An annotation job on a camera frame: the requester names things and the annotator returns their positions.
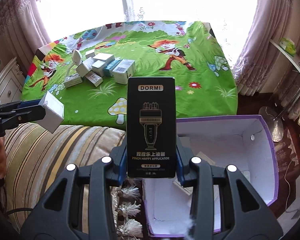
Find white cabinet with knobs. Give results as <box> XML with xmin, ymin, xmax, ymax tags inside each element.
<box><xmin>0</xmin><ymin>57</ymin><xmax>25</xmax><ymax>104</ymax></box>

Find colourful cartoon tablecloth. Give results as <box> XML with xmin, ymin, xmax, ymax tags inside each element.
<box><xmin>21</xmin><ymin>21</ymin><xmax>238</xmax><ymax>129</ymax></box>

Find person left hand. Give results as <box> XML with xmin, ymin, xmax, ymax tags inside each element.
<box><xmin>0</xmin><ymin>137</ymin><xmax>7</xmax><ymax>179</ymax></box>

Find white lace curtain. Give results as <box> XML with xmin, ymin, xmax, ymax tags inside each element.
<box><xmin>34</xmin><ymin>0</ymin><xmax>261</xmax><ymax>55</ymax></box>

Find pink curtain right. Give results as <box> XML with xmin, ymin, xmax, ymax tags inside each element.
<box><xmin>231</xmin><ymin>0</ymin><xmax>300</xmax><ymax>95</ymax></box>

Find white barcode medicine box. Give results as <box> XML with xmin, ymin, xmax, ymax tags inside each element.
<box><xmin>112</xmin><ymin>59</ymin><xmax>136</xmax><ymax>85</ymax></box>

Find striped sofa cushion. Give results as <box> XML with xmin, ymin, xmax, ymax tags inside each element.
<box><xmin>1</xmin><ymin>122</ymin><xmax>127</xmax><ymax>234</ymax></box>

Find pink curtain left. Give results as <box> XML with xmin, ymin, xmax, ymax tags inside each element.
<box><xmin>0</xmin><ymin>0</ymin><xmax>50</xmax><ymax>69</ymax></box>

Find white power cable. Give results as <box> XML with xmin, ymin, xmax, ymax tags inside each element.
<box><xmin>282</xmin><ymin>152</ymin><xmax>300</xmax><ymax>213</ymax></box>

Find silver white square box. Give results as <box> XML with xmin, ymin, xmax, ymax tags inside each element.
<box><xmin>35</xmin><ymin>92</ymin><xmax>64</xmax><ymax>133</ymax></box>

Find white cube box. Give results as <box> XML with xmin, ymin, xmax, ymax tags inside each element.
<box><xmin>93</xmin><ymin>53</ymin><xmax>115</xmax><ymax>64</ymax></box>

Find teal patterned box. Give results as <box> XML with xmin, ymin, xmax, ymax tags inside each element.
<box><xmin>103</xmin><ymin>59</ymin><xmax>121</xmax><ymax>77</ymax></box>

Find purple white storage box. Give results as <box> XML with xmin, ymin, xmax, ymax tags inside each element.
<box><xmin>143</xmin><ymin>115</ymin><xmax>279</xmax><ymax>238</ymax></box>

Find white Penciclovir medicine box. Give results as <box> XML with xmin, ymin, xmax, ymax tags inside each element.
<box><xmin>85</xmin><ymin>71</ymin><xmax>103</xmax><ymax>87</ymax></box>

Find green tissue pack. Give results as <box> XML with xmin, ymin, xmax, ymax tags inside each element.
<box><xmin>279</xmin><ymin>37</ymin><xmax>296</xmax><ymax>56</ymax></box>

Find floor lamp metal base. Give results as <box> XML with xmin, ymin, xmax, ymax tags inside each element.
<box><xmin>258</xmin><ymin>106</ymin><xmax>284</xmax><ymax>142</ymax></box>

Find small grey white box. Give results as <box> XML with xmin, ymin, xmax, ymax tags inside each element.
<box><xmin>91</xmin><ymin>60</ymin><xmax>107</xmax><ymax>77</ymax></box>

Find pink curtain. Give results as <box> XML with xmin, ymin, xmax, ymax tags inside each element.
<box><xmin>231</xmin><ymin>0</ymin><xmax>300</xmax><ymax>95</ymax></box>
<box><xmin>0</xmin><ymin>0</ymin><xmax>50</xmax><ymax>69</ymax></box>

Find white text-covered box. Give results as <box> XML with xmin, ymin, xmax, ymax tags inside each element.
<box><xmin>76</xmin><ymin>57</ymin><xmax>95</xmax><ymax>77</ymax></box>

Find black DORMI applicator box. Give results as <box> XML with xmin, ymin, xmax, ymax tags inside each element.
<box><xmin>126</xmin><ymin>77</ymin><xmax>177</xmax><ymax>178</ymax></box>

